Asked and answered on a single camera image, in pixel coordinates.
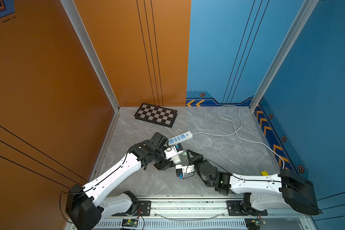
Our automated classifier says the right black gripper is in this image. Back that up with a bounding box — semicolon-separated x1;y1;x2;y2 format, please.
185;150;212;188

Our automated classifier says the white USB charger adapter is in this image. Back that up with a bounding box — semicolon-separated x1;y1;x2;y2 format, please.
178;154;189;166

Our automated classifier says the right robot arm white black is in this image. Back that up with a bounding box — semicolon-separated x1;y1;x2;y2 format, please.
186;149;322;216

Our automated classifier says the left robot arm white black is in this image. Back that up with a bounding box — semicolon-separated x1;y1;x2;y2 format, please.
65;132;177;230

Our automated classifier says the white blue power strip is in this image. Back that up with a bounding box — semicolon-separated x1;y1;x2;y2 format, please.
168;131;193;146

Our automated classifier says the black white chessboard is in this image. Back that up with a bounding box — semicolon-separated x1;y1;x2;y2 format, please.
134;103;178;127

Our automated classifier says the left green circuit board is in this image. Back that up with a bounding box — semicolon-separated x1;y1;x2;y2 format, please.
121;219;139;229

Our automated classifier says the green circuit board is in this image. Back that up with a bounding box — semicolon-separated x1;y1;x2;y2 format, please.
121;219;139;229
245;219;267;230

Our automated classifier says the right green circuit board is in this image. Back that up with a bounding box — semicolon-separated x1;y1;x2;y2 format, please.
245;219;267;230

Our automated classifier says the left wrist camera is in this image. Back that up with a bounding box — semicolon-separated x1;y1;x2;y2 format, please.
164;144;183;164

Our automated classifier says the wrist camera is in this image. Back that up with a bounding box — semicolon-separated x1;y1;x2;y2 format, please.
164;144;183;164
175;164;196;179

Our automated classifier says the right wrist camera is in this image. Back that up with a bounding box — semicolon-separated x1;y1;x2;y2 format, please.
175;164;196;179

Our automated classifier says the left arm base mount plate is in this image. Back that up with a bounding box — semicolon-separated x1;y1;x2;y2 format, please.
113;200;151;217

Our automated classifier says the aluminium front rail frame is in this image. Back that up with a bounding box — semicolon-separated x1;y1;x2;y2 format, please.
64;195;319;230

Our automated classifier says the white power strip cord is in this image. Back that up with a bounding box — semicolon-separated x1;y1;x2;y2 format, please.
192;104;286;170

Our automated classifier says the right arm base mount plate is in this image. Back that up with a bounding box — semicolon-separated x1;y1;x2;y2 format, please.
226;200;268;216

